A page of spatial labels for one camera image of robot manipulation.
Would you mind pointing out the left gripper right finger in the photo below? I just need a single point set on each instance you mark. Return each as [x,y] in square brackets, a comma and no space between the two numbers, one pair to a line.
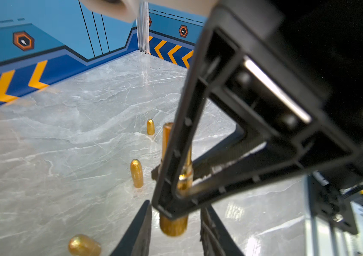
[215,239]

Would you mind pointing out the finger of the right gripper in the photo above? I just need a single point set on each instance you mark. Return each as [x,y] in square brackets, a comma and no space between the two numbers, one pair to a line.
[246,161]
[217,56]

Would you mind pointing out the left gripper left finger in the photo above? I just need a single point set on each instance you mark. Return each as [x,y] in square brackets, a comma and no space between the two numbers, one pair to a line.
[136,240]

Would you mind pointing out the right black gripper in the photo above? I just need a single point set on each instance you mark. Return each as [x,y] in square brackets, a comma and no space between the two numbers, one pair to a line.
[301,69]

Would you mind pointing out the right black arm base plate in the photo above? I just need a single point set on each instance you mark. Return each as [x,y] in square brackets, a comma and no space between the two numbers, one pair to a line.
[329,204]

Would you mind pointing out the right aluminium corner post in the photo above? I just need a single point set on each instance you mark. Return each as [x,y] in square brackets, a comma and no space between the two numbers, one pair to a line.
[143,27]

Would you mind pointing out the aluminium front rail frame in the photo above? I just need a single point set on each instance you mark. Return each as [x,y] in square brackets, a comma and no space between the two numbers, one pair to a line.
[322,239]

